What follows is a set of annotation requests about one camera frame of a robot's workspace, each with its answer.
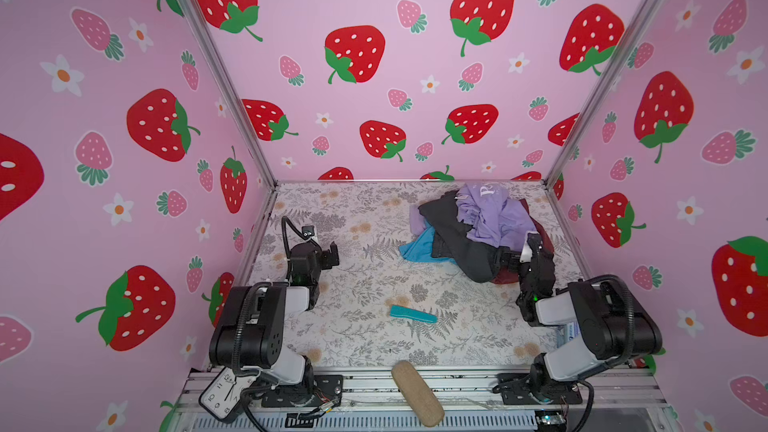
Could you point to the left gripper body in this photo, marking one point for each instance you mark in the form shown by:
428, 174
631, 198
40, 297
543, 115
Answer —
325, 262

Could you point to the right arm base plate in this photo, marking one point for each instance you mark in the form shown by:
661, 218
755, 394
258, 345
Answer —
520, 389

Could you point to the teal plastic tool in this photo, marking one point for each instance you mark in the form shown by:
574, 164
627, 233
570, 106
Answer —
401, 312

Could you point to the light lilac cloth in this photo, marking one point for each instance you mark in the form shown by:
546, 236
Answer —
417, 222

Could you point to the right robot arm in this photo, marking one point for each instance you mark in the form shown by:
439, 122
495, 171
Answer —
612, 326

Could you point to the dark grey cloth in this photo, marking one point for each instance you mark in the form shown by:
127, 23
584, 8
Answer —
480, 262

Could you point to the maroon cloth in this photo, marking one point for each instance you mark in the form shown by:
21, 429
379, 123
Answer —
515, 226

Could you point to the teal cloth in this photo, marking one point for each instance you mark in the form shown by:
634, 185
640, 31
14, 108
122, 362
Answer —
420, 250

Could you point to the white clock face card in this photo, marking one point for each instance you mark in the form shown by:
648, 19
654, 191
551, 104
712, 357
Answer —
221, 398

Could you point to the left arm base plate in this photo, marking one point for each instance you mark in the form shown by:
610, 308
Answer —
309, 393

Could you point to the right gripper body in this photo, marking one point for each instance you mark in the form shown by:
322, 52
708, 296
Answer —
523, 256

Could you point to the tan oblong brush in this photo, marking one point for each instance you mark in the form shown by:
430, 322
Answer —
418, 394

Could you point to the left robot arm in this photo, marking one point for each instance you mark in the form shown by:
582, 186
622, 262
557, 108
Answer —
248, 339

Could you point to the purple cloth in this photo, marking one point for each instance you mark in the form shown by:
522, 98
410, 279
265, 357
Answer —
493, 217

